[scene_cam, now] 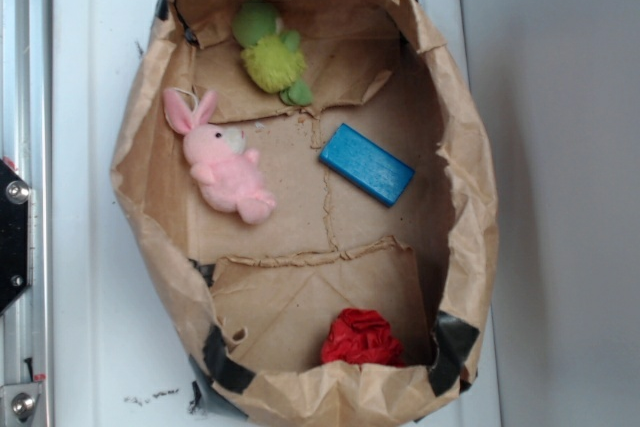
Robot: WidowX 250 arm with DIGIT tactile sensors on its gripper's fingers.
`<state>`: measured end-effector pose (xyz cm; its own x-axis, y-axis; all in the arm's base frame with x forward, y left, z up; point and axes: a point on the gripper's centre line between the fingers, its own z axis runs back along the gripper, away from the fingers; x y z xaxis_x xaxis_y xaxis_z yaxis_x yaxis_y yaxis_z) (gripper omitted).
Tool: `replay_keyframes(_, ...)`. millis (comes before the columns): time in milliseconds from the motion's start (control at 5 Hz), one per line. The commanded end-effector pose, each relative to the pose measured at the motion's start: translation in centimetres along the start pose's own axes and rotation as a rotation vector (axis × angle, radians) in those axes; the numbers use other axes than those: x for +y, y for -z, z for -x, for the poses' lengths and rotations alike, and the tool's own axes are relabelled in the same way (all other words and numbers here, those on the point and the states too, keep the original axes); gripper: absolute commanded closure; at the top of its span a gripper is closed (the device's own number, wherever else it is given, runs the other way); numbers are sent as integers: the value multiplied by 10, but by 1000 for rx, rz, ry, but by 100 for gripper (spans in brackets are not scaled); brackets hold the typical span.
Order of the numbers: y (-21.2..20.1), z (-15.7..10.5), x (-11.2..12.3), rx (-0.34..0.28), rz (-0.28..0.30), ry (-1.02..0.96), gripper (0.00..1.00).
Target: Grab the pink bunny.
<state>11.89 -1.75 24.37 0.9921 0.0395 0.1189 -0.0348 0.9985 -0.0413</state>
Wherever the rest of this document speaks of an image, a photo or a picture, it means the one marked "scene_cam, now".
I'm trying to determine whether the pink plush bunny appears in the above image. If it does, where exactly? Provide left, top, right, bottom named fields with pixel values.
left=163, top=88, right=276, bottom=225

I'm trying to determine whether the brown paper bag bin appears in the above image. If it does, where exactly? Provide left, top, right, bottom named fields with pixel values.
left=111, top=0, right=498, bottom=426

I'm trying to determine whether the blue wooden block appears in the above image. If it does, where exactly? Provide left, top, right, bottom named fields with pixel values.
left=319, top=124, right=415, bottom=207

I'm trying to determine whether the green plush turtle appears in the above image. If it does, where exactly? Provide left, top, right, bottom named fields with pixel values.
left=232, top=0, right=313, bottom=107

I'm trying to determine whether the red crumpled plastic ball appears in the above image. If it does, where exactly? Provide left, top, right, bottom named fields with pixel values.
left=320, top=308, right=405, bottom=367

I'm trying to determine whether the black mounting plate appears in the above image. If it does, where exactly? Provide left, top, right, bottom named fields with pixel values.
left=0, top=159, right=32, bottom=314

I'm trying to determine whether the aluminium frame rail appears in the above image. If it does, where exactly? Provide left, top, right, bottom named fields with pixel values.
left=1, top=0, right=54, bottom=426

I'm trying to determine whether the silver corner bracket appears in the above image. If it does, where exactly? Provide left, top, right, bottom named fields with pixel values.
left=1, top=382, right=42, bottom=427

